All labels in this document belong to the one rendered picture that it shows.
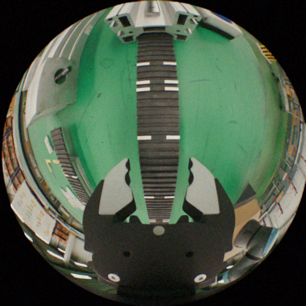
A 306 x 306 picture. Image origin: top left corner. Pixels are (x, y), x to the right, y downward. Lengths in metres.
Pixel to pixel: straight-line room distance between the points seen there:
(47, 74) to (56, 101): 0.06
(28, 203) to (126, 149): 2.99
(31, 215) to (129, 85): 3.15
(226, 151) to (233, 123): 0.05
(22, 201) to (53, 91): 2.90
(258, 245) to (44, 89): 0.61
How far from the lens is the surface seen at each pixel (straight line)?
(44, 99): 0.16
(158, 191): 0.17
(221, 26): 0.26
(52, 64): 0.19
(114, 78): 0.16
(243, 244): 0.50
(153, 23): 0.16
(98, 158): 0.20
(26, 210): 3.08
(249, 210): 0.55
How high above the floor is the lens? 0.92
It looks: 62 degrees down
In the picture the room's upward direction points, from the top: 176 degrees counter-clockwise
